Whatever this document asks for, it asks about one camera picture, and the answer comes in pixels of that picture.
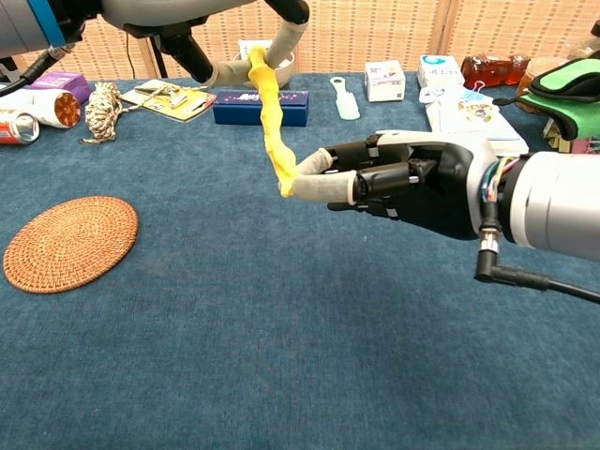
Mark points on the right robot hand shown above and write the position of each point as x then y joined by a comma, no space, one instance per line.
445,197

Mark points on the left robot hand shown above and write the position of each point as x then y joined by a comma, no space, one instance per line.
164,11

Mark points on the yellow twisted stick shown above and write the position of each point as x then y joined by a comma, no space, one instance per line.
272,117

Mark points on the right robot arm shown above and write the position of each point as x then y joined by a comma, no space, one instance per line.
562,201

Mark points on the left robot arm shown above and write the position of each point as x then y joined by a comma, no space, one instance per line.
23,19

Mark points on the black tripod stand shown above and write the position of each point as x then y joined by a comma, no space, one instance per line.
161,63

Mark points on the white printed snack bag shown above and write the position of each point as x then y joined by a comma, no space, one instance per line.
478,122

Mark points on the white snack packet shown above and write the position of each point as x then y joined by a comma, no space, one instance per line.
246,47

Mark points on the razor on yellow card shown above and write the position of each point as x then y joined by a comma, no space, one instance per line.
187,105

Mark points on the blue binder clip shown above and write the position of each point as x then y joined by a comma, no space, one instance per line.
473,94

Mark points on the purple cardboard box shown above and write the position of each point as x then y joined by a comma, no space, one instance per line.
65,83

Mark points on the dark blue pencil box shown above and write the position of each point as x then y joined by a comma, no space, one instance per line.
234,112

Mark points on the white and purple box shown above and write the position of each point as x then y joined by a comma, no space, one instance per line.
384,86

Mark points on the white and blue carton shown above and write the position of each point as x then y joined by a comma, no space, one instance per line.
440,70

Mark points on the teal plastic brush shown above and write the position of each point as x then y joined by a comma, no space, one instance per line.
349,110

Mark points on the amber honey bottle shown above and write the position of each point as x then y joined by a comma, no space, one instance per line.
487,70

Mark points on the beige bowl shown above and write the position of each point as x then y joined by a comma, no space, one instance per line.
287,72

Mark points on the white bottle yellow cap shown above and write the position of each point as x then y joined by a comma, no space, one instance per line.
42,105

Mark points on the green microfiber cloth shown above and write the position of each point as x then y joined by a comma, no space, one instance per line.
558,84

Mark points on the bamboo folding screen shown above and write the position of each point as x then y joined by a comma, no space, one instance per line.
375,33

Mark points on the orange soda can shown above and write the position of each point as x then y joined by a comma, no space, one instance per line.
16,126

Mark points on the blue felt table cover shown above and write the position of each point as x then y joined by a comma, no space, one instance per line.
281,328

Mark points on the round woven rattan coaster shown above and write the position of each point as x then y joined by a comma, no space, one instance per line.
70,244

